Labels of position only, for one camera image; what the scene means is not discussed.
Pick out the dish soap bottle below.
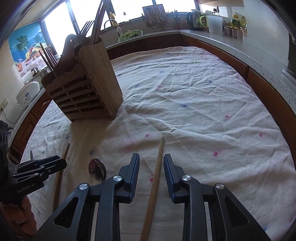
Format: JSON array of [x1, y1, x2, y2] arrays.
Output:
[[109, 12, 115, 20]]

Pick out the kitchen faucet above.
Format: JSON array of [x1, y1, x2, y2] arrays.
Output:
[[103, 19, 123, 37]]

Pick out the steel spoon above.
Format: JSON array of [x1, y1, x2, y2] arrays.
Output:
[[88, 158, 107, 185]]

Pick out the translucent plastic pitcher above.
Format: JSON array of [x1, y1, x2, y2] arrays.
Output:
[[206, 16, 223, 34]]

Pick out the green colander with vegetables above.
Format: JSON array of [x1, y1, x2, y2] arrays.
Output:
[[118, 30, 143, 42]]

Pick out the patterned chopstick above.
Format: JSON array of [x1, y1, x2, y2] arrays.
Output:
[[45, 47, 58, 67], [92, 2, 107, 45]]

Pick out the dish drying rack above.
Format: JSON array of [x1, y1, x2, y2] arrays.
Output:
[[142, 4, 169, 29]]

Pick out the wooden chopstick on cloth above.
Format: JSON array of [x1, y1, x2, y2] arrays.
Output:
[[52, 143, 70, 212]]

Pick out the wooden chopstick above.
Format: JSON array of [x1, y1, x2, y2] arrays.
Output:
[[52, 143, 70, 212], [40, 43, 58, 69], [139, 137, 165, 241], [39, 51, 57, 77]]

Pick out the small steel fork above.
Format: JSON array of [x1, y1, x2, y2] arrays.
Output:
[[74, 21, 94, 51]]

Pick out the steel pot cooker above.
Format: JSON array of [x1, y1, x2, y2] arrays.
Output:
[[40, 67, 52, 78]]

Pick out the person's left hand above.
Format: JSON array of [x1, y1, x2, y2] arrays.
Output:
[[1, 196, 37, 238]]

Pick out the spice jar set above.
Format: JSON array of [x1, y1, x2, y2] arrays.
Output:
[[222, 26, 247, 41]]

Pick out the black electric kettle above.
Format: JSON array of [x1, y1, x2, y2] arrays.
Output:
[[186, 9, 202, 31]]

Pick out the green mug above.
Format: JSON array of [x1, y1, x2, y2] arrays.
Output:
[[199, 15, 208, 28]]

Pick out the white floral tablecloth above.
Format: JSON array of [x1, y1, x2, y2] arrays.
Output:
[[22, 53, 295, 240]]

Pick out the white rice cooker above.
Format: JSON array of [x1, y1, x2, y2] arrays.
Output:
[[16, 81, 40, 109]]

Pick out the fruit beach poster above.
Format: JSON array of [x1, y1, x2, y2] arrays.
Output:
[[8, 22, 47, 80]]

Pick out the wooden utensil holder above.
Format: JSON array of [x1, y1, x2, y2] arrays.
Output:
[[42, 35, 123, 121]]

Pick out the oil bottles group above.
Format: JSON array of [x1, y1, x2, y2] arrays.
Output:
[[231, 14, 247, 30]]

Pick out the lower wooden cabinets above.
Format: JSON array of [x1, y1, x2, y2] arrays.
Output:
[[8, 33, 295, 163]]

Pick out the wall power outlet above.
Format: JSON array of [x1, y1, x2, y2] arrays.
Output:
[[0, 99, 8, 109]]

